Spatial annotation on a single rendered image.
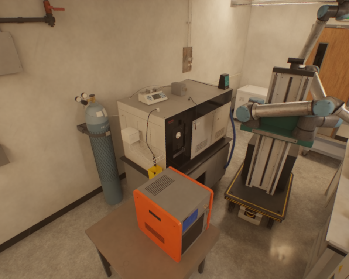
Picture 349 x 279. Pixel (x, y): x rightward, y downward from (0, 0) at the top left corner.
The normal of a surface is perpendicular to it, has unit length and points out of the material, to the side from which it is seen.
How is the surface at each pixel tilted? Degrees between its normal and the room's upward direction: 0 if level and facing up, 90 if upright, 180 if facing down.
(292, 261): 0
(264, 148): 90
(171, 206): 0
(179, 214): 0
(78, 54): 90
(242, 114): 92
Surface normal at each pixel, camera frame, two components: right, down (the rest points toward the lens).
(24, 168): 0.75, 0.33
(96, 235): 0.00, -0.86
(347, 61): -0.67, 0.38
